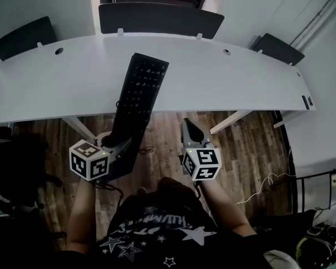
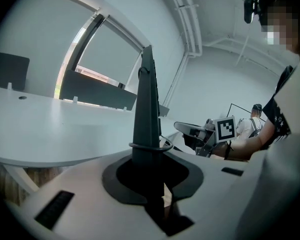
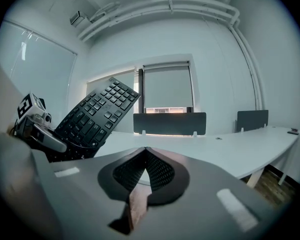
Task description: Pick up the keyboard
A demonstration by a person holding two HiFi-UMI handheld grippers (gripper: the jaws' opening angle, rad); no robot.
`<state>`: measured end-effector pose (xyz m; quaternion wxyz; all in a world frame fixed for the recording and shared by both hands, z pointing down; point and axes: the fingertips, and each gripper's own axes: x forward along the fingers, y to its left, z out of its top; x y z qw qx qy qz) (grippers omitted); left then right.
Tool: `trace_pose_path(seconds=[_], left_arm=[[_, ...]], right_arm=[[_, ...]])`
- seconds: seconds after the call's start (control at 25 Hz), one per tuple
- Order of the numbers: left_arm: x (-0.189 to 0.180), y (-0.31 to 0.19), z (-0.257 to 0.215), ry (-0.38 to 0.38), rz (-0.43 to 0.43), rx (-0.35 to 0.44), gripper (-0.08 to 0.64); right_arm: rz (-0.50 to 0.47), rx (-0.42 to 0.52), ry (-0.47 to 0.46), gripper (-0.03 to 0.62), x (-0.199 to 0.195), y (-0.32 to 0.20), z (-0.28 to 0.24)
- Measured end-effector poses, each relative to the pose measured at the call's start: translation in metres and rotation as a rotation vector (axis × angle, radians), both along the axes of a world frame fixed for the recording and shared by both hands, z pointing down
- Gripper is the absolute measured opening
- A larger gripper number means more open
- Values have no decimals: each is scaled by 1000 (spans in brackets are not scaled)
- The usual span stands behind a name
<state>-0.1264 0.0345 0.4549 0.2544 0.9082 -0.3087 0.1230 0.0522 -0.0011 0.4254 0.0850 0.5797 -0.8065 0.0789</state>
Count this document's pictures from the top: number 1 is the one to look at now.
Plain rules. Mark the black metal bed frame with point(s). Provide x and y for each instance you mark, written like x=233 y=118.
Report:
x=331 y=189

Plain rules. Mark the small black remote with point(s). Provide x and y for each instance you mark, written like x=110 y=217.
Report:
x=305 y=102

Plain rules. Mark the black and green headset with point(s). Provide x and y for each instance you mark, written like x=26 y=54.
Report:
x=316 y=251

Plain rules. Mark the black keyboard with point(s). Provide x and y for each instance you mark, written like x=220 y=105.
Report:
x=140 y=94

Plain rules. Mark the black office chair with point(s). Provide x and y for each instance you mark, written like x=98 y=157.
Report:
x=14 y=161

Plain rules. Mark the black star-print shirt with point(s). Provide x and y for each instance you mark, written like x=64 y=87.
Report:
x=162 y=223

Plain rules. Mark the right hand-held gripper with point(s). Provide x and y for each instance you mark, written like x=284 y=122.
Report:
x=204 y=164

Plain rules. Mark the wide dark desk divider panel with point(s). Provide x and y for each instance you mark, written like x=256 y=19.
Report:
x=159 y=20

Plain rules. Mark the white desk leg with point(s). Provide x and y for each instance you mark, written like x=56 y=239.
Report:
x=284 y=120
x=81 y=127
x=229 y=122

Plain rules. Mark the person's right forearm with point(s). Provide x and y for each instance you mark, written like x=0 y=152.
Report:
x=224 y=206

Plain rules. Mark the small dark red device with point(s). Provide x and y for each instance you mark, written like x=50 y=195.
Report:
x=310 y=101

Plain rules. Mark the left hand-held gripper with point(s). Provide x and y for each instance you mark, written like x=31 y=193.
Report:
x=86 y=161

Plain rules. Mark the person's left forearm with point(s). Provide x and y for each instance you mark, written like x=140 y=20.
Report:
x=81 y=217

